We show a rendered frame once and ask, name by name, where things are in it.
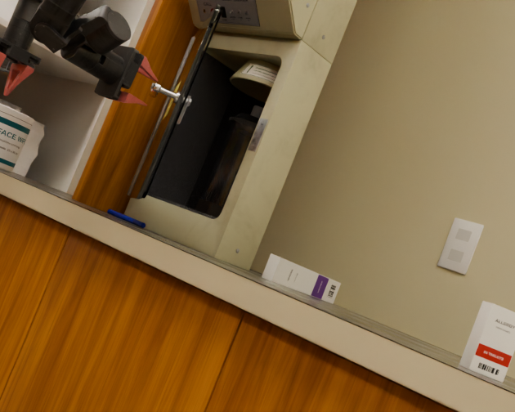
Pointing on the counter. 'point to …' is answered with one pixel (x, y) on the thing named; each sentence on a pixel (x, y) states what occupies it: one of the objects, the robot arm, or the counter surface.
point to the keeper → (257, 135)
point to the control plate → (232, 10)
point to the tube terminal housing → (276, 112)
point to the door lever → (162, 91)
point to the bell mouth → (256, 78)
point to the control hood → (269, 19)
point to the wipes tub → (3, 134)
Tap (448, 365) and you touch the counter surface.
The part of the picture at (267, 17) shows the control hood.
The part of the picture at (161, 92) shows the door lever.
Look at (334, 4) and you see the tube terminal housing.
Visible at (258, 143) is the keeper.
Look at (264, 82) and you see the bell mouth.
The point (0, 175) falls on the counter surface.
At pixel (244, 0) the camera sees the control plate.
